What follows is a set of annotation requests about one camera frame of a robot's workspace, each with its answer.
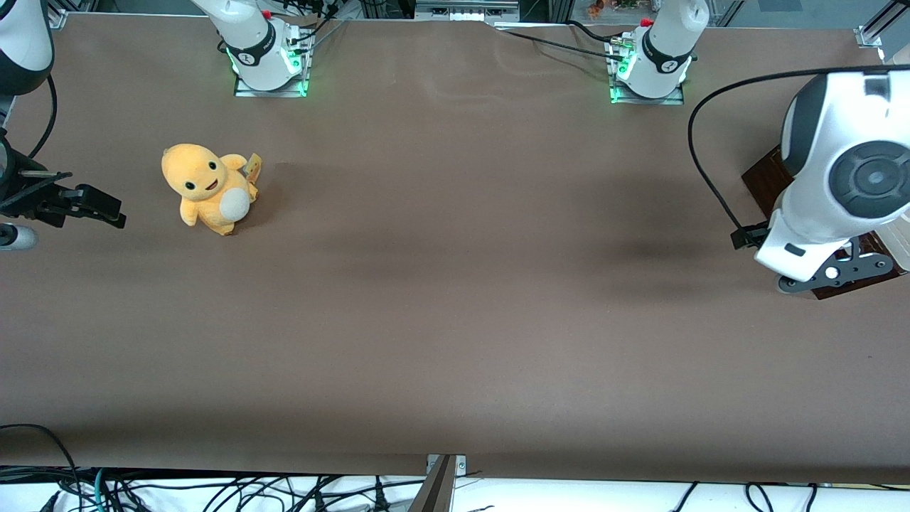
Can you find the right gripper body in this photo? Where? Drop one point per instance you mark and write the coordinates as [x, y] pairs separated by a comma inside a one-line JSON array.
[[26, 201]]

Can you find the dark wood drawer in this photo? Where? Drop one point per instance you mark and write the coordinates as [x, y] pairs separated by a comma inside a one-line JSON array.
[[768, 185]]

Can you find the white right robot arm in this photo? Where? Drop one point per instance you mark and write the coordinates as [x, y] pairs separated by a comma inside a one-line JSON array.
[[256, 53]]

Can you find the yellow plush toy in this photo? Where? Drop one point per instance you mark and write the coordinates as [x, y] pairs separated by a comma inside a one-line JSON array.
[[202, 178]]

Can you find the yellow plush paper tag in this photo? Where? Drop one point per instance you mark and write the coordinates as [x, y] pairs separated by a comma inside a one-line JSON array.
[[253, 166]]

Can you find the brown table cover sheet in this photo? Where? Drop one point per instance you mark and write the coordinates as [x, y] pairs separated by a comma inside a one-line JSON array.
[[455, 284]]

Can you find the grey device with ports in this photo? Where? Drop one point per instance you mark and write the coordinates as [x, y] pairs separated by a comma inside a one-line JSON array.
[[466, 11]]

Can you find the dark angled bar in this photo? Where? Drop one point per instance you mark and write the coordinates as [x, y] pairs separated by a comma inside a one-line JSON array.
[[435, 494]]

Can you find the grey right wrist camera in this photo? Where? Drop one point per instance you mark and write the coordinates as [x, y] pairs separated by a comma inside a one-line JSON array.
[[18, 237]]

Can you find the aluminium corner bracket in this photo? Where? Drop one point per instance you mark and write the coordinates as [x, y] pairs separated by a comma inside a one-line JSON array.
[[58, 18]]

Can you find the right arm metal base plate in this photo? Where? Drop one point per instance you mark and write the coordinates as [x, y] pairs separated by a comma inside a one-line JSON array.
[[274, 93]]

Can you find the metal bracket plate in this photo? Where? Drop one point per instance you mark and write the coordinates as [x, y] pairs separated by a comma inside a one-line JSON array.
[[461, 466]]

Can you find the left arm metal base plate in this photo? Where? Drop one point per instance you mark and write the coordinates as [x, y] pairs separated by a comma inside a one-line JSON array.
[[647, 101]]

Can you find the dark grey mounting bracket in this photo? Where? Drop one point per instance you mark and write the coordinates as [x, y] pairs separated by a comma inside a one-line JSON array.
[[864, 270]]

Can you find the aluminium frame profile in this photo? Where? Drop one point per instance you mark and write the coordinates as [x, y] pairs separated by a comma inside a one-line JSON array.
[[871, 35]]

